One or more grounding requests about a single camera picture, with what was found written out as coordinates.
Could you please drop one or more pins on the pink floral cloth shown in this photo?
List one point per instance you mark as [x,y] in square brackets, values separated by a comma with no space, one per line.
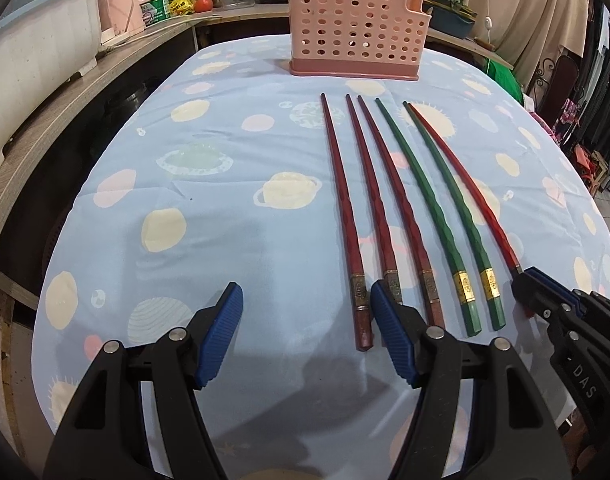
[555,120]

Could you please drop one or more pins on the leafy greens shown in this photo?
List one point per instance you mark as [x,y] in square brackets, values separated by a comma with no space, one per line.
[447,0]

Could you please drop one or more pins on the blue basin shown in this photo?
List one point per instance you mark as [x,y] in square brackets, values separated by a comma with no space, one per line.
[450,25]

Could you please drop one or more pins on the green bag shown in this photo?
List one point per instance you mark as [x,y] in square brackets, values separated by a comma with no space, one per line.
[505,80]

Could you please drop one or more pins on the yellow packet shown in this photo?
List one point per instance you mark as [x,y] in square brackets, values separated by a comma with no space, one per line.
[181,6]

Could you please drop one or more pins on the blue planet-print tablecloth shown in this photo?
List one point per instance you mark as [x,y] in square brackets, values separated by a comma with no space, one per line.
[210,160]

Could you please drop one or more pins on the dark red chopstick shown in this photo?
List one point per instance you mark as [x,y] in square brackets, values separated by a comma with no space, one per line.
[428,280]
[391,279]
[359,290]

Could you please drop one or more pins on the beige curtain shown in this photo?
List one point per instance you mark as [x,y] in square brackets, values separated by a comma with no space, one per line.
[530,10]

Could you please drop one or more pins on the pink plastic utensil basket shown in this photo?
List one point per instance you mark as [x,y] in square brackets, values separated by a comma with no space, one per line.
[350,25]

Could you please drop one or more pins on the dark wooden chair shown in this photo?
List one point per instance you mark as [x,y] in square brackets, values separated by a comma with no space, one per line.
[560,85]

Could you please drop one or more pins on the pale storage tub blue lid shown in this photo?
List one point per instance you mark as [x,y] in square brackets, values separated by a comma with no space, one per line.
[40,45]

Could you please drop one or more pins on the red tomato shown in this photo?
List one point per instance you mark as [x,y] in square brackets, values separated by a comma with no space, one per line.
[203,4]

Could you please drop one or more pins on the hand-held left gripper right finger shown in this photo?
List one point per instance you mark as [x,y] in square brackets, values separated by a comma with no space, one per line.
[392,340]

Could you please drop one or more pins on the pink electric kettle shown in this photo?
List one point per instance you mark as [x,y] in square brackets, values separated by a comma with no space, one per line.
[127,0]

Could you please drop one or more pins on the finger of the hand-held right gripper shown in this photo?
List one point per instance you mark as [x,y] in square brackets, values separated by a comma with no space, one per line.
[540,305]
[555,287]

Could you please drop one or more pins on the row of hanging clothes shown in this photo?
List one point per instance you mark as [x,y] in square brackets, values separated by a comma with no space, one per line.
[602,85]

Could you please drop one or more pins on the red stool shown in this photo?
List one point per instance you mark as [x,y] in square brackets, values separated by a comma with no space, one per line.
[590,165]

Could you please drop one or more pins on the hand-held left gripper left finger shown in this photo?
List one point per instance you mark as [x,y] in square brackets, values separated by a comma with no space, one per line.
[220,335]

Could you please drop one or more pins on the green chopstick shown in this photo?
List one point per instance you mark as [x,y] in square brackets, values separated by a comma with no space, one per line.
[489,284]
[460,285]

